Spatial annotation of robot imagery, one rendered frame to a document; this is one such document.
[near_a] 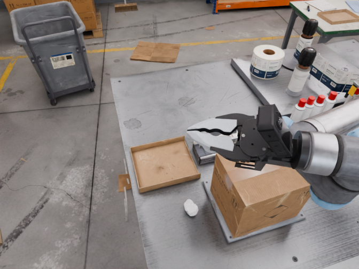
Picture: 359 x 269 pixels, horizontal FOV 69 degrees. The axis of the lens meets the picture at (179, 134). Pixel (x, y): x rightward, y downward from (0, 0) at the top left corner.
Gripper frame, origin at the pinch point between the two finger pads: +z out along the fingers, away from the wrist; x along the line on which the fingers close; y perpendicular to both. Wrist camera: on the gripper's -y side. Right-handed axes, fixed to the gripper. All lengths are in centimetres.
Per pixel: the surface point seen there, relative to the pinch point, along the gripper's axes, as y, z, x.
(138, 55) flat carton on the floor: 236, 126, 205
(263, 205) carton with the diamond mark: 50, -22, -2
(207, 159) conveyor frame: 82, 1, 21
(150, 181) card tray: 78, 26, 5
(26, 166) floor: 168, 164, 16
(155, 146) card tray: 85, 30, 25
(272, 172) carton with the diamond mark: 51, -25, 10
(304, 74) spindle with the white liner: 87, -46, 84
